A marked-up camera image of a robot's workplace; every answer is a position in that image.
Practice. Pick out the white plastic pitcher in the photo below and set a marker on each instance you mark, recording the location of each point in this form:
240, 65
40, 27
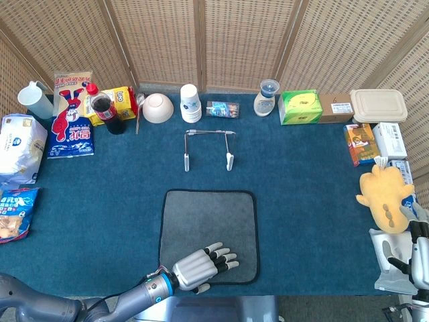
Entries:
35, 102

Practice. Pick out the woven bamboo folding screen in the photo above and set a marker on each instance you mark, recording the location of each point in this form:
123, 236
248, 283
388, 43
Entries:
234, 40

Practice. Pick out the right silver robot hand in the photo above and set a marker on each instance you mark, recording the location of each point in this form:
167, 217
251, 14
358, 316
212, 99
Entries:
421, 261

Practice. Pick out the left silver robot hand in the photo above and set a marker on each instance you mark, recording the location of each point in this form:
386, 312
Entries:
194, 268

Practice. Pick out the grey and blue cloth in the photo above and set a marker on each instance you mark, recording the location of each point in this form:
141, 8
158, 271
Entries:
207, 221

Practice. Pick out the white plastic pouch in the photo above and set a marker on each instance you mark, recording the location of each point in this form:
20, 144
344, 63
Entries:
395, 285

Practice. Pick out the brown cardboard box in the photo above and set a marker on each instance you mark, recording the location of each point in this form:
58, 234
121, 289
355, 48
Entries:
336, 109

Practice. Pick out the blue white toothpaste box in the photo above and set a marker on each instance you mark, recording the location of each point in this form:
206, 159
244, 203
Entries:
409, 201

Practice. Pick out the white and blue box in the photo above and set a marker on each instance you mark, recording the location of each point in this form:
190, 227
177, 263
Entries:
403, 167

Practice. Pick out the beige lidded food container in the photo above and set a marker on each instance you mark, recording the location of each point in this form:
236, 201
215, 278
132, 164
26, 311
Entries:
378, 105

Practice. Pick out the blue table cloth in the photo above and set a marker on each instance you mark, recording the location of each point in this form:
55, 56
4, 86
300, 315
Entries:
301, 218

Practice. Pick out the yellow biscuit bag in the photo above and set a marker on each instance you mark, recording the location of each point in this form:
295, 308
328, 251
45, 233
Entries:
124, 100

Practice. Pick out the white blue-printed bag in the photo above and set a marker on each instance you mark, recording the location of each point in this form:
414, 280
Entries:
20, 147

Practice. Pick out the metal spoon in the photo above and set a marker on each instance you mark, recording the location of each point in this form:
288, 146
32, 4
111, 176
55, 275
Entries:
139, 99

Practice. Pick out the red white blue snack bag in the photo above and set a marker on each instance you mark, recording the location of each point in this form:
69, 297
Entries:
68, 134

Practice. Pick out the orange and blue box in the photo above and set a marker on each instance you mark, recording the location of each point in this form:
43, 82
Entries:
362, 144

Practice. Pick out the white paper cup stack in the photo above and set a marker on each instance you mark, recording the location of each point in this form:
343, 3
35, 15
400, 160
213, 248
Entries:
190, 100

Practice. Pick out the white labelled box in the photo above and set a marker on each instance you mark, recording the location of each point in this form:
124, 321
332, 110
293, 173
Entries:
390, 141

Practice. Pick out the blue chips bag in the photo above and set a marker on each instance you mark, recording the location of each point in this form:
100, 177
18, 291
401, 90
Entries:
16, 214

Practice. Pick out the green tissue pack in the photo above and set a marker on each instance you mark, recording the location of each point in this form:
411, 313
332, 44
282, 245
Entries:
300, 107

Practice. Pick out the cream detergent bottle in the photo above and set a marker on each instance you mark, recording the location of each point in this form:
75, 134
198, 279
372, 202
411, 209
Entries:
264, 105

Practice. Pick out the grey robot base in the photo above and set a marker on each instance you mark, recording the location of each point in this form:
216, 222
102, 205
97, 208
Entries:
207, 310

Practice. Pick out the clear candy box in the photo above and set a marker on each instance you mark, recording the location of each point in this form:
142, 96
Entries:
223, 109

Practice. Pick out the cola bottle red label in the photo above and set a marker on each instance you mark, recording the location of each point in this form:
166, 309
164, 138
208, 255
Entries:
104, 110

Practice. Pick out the cream upturned bowl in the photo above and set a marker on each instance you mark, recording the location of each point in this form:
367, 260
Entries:
158, 109

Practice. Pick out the yellow plush toy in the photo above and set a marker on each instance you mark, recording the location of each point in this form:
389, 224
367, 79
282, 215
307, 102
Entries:
385, 194

